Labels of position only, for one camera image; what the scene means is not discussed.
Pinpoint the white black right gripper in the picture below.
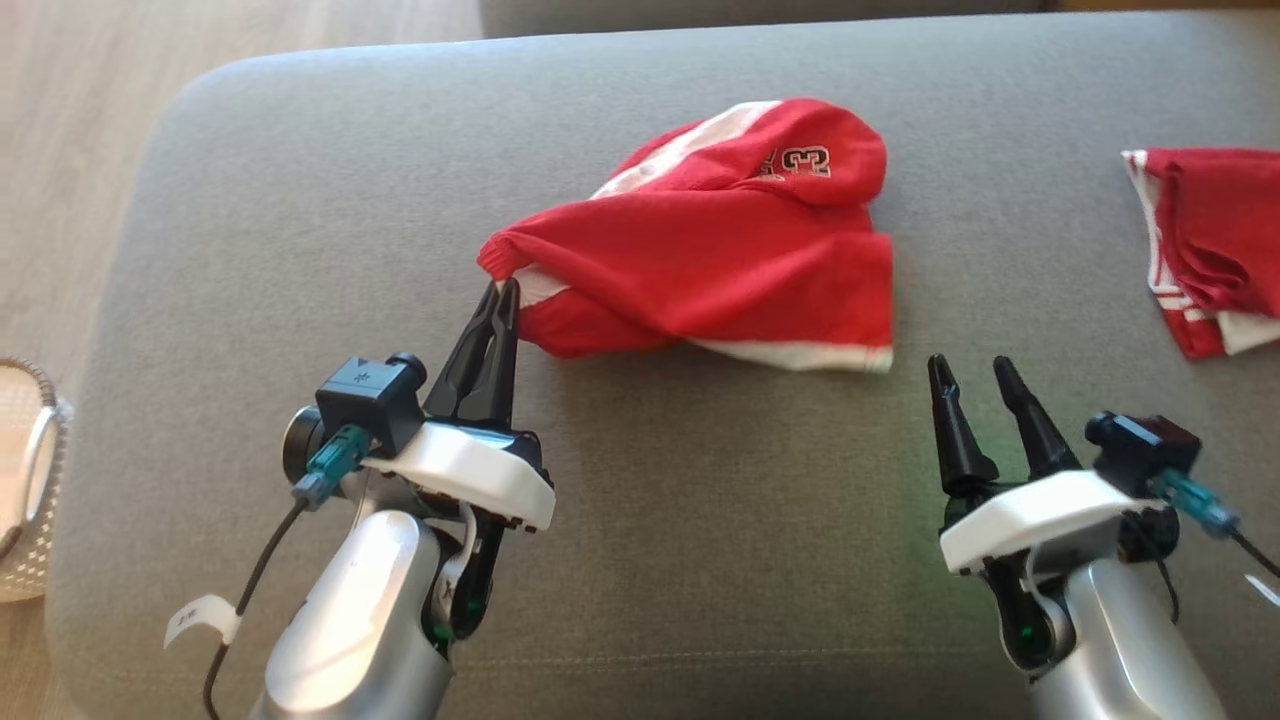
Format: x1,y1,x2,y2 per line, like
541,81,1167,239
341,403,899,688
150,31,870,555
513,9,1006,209
927,354,1172,670

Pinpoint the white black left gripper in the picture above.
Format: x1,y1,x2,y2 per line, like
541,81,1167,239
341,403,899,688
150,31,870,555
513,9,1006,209
360,278,557,642

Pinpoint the red shorts number 23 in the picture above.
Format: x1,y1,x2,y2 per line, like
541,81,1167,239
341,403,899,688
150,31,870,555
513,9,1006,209
477,97,895,374

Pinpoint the red jersey top white trim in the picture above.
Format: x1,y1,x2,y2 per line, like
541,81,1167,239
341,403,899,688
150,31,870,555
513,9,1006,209
1121,147,1280,360

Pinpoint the large grey sofa seat cushion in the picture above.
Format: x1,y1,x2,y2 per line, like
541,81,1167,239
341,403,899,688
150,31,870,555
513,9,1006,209
44,9,1280,720

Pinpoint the white woven laundry basket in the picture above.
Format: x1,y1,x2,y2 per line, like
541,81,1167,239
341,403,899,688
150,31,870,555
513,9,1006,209
0,356,75,604

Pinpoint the left camera cable teal plug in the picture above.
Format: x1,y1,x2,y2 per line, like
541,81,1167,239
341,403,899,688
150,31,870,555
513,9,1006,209
202,424,374,720

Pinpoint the camera cable teal plug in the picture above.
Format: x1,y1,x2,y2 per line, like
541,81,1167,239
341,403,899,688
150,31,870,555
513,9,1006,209
1148,468,1280,581
202,424,374,720

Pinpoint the right camera cable teal plug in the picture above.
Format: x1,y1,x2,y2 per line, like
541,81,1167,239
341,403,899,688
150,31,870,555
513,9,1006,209
1148,468,1280,581

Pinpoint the thin black right gripper cable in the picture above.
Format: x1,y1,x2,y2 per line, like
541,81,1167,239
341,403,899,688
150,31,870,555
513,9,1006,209
1146,528,1183,625

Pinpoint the white left cable label tag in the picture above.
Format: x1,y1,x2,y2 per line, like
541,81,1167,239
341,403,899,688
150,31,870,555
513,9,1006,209
164,594,245,650

